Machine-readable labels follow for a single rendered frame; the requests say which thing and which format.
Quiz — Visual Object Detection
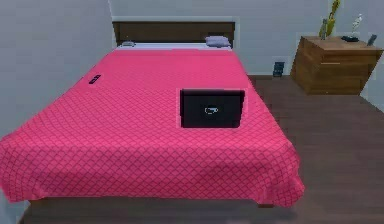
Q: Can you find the black laptop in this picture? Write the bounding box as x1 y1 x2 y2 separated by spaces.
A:
179 88 246 129

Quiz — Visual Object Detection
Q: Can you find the bed with pink quilted cover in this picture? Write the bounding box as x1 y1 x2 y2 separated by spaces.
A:
0 21 306 209

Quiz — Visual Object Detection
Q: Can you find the brown wooden nightstand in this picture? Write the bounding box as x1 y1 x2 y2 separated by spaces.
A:
289 35 384 96

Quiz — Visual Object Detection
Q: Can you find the black wall socket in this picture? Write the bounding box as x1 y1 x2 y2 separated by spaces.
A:
272 61 286 78

